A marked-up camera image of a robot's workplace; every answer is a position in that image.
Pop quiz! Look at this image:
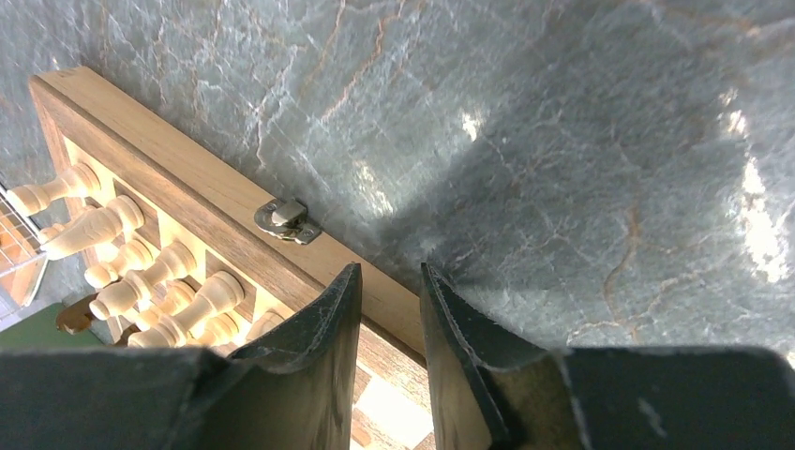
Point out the wooden chess board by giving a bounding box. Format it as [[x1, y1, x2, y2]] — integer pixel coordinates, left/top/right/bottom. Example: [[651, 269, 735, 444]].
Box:
[[29, 67, 435, 449]]

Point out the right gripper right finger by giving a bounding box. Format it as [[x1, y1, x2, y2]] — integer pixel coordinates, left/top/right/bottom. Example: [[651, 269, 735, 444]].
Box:
[[421, 262, 560, 449]]

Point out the green plastic tray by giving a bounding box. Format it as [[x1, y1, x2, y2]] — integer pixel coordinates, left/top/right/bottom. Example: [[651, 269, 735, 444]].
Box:
[[1, 304, 102, 350]]

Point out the metal board clasp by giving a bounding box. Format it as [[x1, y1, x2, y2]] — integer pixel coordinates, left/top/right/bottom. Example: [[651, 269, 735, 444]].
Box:
[[253, 199, 323, 245]]

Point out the white wire wooden shelf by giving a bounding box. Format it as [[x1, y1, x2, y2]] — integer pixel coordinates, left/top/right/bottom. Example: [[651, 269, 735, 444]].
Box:
[[1, 186, 48, 320]]

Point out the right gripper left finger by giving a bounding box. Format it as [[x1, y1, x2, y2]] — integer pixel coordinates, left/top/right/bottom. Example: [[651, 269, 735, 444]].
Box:
[[227, 263, 363, 449]]

